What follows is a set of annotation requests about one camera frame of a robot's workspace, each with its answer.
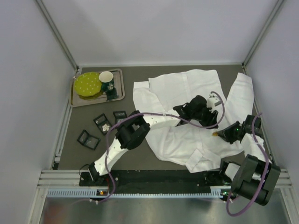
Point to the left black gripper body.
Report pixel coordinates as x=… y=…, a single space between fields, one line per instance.
x=184 y=110

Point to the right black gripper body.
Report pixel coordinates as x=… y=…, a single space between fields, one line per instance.
x=232 y=133

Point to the white shirt garment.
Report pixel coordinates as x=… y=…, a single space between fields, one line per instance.
x=196 y=148

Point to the sparkly snowflake brooch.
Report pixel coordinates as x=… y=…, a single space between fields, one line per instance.
x=105 y=127

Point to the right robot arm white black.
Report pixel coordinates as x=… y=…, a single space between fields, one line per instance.
x=256 y=174

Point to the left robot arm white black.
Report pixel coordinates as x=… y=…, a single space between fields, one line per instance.
x=131 y=132

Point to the white cup dark base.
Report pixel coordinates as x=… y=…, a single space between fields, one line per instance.
x=107 y=81

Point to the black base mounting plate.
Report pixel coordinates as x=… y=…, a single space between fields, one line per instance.
x=167 y=181

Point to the green polka dot plate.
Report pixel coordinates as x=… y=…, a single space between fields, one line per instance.
x=87 y=84

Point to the silver metal tray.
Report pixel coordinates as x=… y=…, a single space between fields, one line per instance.
x=118 y=93

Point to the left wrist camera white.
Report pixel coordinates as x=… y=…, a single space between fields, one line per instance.
x=212 y=102

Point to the black square frame right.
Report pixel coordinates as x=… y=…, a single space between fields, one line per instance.
x=119 y=115

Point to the black square frame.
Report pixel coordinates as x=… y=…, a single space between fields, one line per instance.
x=100 y=121
x=89 y=141
x=119 y=115

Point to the black square frame left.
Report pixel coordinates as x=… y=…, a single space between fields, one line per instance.
x=100 y=121

